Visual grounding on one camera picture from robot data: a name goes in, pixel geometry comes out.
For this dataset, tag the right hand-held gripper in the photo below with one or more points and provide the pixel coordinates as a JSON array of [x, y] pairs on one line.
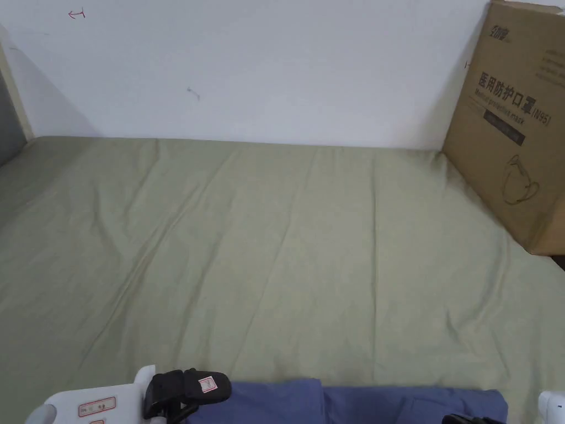
[[552, 408]]

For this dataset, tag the brown cardboard carton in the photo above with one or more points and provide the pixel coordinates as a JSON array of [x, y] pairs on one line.
[[507, 145]]

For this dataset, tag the blue shirt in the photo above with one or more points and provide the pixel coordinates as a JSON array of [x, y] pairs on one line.
[[353, 404]]

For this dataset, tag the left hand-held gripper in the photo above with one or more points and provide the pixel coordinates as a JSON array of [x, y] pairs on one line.
[[106, 404]]

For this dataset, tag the bed with pale green sheet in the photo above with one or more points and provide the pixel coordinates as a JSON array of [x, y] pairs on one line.
[[265, 247]]

